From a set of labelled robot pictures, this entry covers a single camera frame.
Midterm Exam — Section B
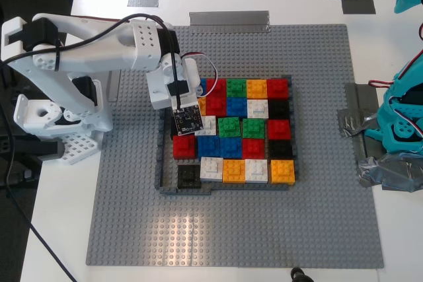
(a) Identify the dark grey Lego frame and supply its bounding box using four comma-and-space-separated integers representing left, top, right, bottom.
154, 75, 300, 196

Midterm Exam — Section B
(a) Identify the white Lego cube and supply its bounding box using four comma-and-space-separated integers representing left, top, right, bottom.
247, 98, 269, 120
194, 115, 217, 137
245, 159, 268, 184
200, 156, 224, 183

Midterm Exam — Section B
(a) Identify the red white servo wire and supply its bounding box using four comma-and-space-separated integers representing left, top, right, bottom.
366, 79, 403, 92
180, 51, 221, 96

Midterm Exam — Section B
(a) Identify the ribbed grey tape strip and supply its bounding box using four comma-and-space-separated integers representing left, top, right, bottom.
188, 10, 272, 35

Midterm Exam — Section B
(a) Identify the green Lego cube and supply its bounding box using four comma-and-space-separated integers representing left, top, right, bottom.
242, 118, 266, 140
226, 79, 248, 98
217, 116, 241, 138

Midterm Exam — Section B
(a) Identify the dark grey tape strip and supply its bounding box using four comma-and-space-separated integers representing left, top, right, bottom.
344, 82, 378, 160

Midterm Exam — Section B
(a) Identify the crumpled silver tape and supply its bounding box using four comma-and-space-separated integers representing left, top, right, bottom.
356, 152, 423, 194

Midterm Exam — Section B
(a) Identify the black cable of white arm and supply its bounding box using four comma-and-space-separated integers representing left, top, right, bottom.
0, 14, 182, 282

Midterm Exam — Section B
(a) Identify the dark grey tape patch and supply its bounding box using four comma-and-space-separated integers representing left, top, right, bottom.
341, 0, 377, 15

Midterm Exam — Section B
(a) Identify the wrinkled grey tape strip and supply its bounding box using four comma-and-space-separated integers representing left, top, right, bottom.
336, 108, 377, 140

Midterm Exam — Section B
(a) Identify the long silver tape strip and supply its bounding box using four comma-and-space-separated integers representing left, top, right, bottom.
106, 69, 122, 102

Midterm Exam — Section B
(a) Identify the black camera circuit board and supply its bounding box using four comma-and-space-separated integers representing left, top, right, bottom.
172, 103, 205, 137

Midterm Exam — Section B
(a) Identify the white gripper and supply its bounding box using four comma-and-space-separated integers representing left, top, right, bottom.
147, 55, 205, 110

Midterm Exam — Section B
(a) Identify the black round knob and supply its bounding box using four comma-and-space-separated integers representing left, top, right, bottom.
289, 266, 315, 282

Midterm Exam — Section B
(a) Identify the grey Lego baseplate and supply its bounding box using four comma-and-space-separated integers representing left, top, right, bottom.
85, 23, 385, 269

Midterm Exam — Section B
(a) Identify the black table clamp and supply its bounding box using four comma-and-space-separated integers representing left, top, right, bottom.
0, 135, 65, 166

